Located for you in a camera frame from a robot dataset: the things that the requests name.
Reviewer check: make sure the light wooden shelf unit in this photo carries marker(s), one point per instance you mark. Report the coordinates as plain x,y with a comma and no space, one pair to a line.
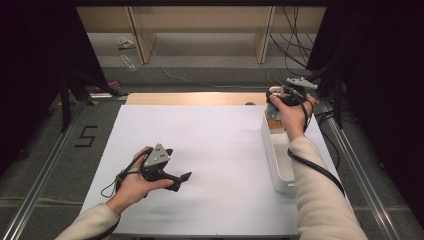
206,20

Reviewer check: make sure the wooden table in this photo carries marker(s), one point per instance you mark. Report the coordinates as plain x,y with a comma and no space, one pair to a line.
193,98

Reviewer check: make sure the person's right hand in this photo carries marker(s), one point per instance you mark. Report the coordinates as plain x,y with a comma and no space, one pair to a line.
295,120

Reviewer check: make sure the black metal stand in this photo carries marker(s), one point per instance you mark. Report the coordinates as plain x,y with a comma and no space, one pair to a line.
335,83
71,90

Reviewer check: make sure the small white litter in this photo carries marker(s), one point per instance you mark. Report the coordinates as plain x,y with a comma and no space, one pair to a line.
126,42

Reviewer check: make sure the aluminium floor rail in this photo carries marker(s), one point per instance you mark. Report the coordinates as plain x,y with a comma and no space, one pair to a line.
40,186
363,180

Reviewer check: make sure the pink item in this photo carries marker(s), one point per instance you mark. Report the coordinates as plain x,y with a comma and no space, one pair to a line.
110,86

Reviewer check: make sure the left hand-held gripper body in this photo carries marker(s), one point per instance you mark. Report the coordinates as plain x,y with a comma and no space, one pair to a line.
156,158

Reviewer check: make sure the white board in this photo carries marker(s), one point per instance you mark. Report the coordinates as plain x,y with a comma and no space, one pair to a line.
206,160

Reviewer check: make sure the person's left hand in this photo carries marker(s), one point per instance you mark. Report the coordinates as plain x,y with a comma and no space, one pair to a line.
133,183

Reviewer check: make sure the dark curtain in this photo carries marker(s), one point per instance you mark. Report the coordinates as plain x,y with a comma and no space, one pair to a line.
383,83
33,66

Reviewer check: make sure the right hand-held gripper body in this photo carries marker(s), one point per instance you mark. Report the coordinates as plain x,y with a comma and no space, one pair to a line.
293,91

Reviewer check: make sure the white oblong plastic bin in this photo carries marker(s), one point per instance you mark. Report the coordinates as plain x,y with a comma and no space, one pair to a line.
271,156

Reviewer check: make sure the clear plastic bottle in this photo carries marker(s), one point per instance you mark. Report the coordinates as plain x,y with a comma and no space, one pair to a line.
128,63

